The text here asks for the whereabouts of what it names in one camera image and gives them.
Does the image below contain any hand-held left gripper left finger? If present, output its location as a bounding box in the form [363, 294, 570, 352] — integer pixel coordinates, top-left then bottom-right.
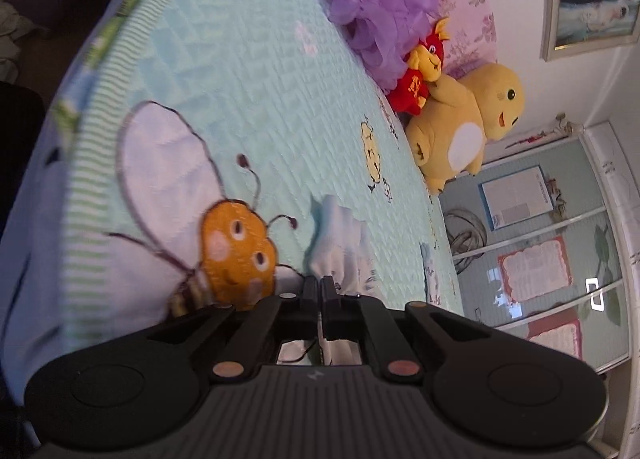
[145, 276, 319, 384]

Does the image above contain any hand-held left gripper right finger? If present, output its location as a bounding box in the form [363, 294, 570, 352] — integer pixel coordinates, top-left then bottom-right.
[321, 276, 493, 384]

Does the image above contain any yellow plush toy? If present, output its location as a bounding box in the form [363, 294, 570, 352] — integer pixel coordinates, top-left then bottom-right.
[404, 63, 526, 196]

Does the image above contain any orange framed poster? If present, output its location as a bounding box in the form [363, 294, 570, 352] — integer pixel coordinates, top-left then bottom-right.
[497, 236, 575, 304]

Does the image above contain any blue framed poster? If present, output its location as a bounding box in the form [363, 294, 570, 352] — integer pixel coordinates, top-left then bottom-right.
[479, 165, 556, 232]

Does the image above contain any sliding door wardrobe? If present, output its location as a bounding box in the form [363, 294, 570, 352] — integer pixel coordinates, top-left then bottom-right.
[435, 121, 640, 375]

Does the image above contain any pink framed poster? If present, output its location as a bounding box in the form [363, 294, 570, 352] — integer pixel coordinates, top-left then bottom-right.
[525, 319, 583, 361]

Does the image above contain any red plush toy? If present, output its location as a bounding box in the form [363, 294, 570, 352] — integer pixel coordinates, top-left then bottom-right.
[387, 18, 451, 117]

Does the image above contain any bee print quilted bedspread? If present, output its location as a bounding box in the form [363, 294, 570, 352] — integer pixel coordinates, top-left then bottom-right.
[0, 0, 466, 390]

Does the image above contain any pink floral pillow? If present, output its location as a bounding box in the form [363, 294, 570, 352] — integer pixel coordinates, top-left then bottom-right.
[435, 0, 501, 80]

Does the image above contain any framed photo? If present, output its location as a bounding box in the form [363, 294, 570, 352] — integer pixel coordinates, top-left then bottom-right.
[540, 0, 640, 62]

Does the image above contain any red wall ornament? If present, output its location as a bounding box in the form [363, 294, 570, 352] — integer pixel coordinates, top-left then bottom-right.
[505, 113, 583, 150]

